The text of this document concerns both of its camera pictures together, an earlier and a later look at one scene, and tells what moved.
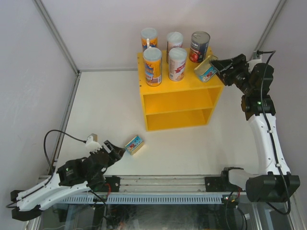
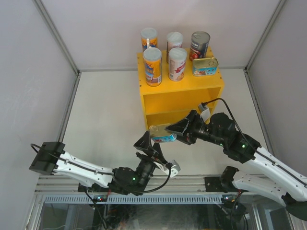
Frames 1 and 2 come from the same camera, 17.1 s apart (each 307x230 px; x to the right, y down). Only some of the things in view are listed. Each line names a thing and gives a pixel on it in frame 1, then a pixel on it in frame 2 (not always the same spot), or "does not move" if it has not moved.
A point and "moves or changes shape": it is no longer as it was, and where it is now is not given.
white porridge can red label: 174,39 does not move
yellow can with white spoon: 152,58 does not move
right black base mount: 215,184 does not move
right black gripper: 238,63 to 183,126
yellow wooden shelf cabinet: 187,103 does not move
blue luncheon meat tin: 204,70 moves or changes shape
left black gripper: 115,154 to 144,143
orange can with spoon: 149,38 does not move
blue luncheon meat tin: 134,144 to 159,134
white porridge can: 177,59 does not move
